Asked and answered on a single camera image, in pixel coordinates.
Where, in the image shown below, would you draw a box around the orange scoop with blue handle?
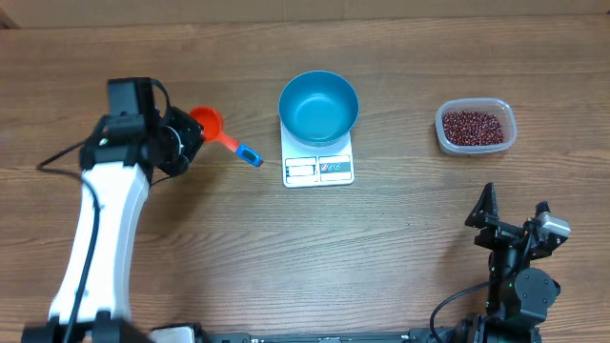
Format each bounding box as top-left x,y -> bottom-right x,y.
190,107 -> 263,168

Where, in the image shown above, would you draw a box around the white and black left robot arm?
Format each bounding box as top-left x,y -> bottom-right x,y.
21,106 -> 203,342

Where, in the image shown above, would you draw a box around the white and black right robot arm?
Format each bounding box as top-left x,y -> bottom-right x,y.
452,183 -> 571,342

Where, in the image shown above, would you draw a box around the white digital kitchen scale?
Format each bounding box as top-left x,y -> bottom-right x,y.
280,124 -> 356,189

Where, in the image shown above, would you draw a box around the blue bowl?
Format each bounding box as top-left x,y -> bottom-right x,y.
278,71 -> 360,147

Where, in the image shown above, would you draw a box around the red beans in container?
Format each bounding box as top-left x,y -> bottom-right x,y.
442,111 -> 505,146

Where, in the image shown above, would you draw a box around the clear plastic container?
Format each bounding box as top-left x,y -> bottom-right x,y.
435,97 -> 518,156

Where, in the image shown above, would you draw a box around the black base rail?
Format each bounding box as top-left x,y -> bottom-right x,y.
152,323 -> 458,343

